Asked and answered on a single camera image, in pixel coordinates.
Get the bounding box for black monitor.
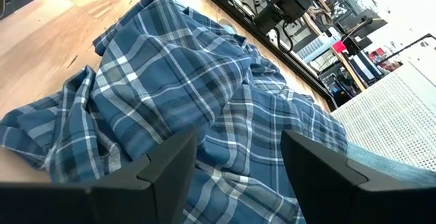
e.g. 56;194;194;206
335;8;388;39

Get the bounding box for white plastic bin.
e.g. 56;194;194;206
330;35;436;174

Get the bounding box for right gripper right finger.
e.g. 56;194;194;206
280;129;369;224

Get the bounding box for dusty blue garment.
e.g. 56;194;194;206
345;141;436;188

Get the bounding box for wooden desk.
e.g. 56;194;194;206
299;11;368;93

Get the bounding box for blue plaid shirt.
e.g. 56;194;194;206
0;0;348;224

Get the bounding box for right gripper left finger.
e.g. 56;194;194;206
90;128;199;224

